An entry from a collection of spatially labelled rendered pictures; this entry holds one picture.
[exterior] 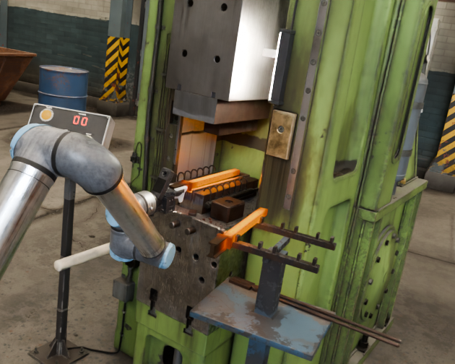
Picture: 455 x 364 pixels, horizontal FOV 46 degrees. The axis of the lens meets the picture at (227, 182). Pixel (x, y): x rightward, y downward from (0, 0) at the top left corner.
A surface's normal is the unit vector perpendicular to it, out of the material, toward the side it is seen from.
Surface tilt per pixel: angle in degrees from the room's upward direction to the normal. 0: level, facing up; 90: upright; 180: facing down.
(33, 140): 51
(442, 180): 90
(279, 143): 90
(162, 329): 90
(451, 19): 92
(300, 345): 0
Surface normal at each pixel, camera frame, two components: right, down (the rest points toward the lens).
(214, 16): -0.55, 0.15
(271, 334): 0.14, -0.95
